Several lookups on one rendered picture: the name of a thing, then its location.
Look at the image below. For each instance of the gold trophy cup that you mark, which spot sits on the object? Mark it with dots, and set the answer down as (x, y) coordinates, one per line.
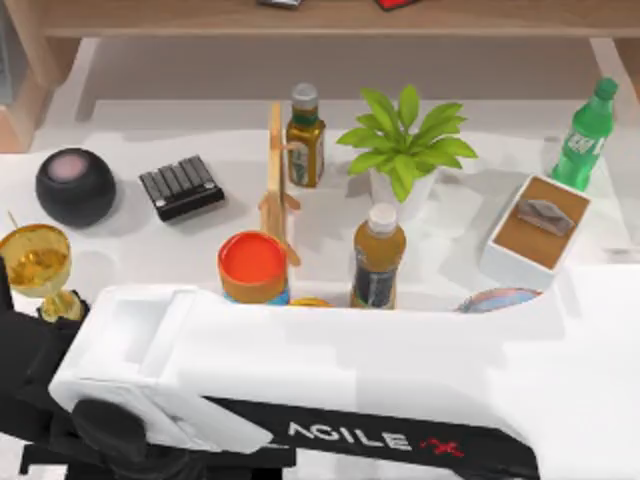
(35, 260)

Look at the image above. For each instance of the orange-lidded can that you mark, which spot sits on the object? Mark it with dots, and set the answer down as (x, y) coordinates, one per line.
(252, 265)

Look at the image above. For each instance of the yellow flat object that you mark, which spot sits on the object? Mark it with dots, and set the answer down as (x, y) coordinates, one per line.
(310, 302)

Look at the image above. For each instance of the black round speaker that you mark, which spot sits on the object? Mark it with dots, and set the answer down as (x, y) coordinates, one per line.
(75, 190)

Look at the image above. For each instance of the black ribbed box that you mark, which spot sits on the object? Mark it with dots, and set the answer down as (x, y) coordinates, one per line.
(182, 187)

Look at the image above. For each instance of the wooden cup stand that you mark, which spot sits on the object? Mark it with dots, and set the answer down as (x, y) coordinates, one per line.
(276, 165)

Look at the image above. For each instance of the brown bottle with white cap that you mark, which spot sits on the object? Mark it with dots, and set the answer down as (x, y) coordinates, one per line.
(377, 260)

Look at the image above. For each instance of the yellow bottle with grey cap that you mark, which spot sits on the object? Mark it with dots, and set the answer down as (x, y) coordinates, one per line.
(305, 145)

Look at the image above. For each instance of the blue and red round plate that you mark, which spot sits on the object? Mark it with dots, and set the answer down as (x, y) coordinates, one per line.
(500, 299)

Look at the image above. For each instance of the green plant in white pot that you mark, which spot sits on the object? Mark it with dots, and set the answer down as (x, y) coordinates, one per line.
(405, 145)

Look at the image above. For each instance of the wooden open shelf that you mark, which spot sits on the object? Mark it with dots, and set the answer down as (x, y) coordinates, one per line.
(320, 20)

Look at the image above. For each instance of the black item on shelf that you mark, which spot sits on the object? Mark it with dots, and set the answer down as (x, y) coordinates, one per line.
(280, 2)

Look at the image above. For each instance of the white and brown tissue box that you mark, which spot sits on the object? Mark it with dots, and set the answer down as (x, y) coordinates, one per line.
(537, 230)

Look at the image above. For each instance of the red item on shelf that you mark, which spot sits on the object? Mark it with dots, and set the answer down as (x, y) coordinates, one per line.
(397, 3)

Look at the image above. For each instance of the green bottle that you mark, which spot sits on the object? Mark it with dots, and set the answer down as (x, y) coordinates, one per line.
(582, 140)

